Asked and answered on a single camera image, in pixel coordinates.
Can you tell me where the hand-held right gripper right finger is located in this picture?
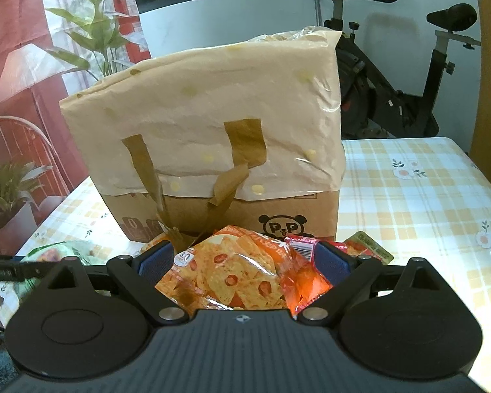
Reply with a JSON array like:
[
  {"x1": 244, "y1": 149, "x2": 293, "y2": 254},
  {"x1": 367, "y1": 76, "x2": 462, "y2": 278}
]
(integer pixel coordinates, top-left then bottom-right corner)
[{"x1": 297, "y1": 241, "x2": 439, "y2": 323}]

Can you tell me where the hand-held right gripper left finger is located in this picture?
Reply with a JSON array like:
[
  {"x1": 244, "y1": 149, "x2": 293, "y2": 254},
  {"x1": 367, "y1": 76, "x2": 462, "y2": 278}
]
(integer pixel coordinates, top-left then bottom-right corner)
[{"x1": 41, "y1": 241, "x2": 190, "y2": 323}]

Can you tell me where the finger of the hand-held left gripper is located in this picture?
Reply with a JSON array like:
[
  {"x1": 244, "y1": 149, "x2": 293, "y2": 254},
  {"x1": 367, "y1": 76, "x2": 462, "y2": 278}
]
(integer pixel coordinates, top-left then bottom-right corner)
[{"x1": 0, "y1": 254, "x2": 50, "y2": 284}]

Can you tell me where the red snack packet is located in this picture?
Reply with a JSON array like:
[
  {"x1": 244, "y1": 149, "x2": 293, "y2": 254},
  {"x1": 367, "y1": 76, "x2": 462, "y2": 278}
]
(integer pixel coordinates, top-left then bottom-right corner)
[{"x1": 283, "y1": 235, "x2": 348, "y2": 261}]

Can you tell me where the orange chips bag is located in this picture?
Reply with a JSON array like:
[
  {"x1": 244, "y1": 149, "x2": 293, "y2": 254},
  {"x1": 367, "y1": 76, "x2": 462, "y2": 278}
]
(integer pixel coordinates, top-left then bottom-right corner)
[{"x1": 153, "y1": 225, "x2": 337, "y2": 317}]

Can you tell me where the green-edged snack packet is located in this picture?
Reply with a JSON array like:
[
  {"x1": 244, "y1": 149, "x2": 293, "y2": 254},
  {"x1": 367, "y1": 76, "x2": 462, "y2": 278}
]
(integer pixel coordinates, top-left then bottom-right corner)
[{"x1": 346, "y1": 231, "x2": 394, "y2": 264}]

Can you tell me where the green snack bag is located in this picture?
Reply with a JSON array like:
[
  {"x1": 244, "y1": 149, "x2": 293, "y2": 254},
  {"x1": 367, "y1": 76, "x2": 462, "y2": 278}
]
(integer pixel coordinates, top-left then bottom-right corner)
[{"x1": 20, "y1": 241, "x2": 97, "y2": 271}]

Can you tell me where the brown cardboard box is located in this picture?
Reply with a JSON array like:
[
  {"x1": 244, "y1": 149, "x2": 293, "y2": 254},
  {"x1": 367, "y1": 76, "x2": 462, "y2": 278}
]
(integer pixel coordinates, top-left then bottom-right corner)
[{"x1": 102, "y1": 190, "x2": 341, "y2": 251}]

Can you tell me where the black exercise bike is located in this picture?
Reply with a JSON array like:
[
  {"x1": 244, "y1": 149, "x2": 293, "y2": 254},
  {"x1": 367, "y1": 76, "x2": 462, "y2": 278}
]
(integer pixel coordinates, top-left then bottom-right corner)
[{"x1": 272, "y1": 0, "x2": 482, "y2": 140}]

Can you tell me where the beige dotted paper bag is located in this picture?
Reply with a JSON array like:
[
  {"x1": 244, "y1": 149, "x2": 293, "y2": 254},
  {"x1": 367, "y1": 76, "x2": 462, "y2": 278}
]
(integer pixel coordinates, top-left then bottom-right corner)
[{"x1": 59, "y1": 28, "x2": 347, "y2": 254}]

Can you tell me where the printed plant curtain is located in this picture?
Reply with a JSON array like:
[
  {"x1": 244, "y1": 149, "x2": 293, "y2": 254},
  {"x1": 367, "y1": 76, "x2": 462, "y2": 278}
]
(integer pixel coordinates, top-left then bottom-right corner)
[{"x1": 0, "y1": 0, "x2": 149, "y2": 255}]

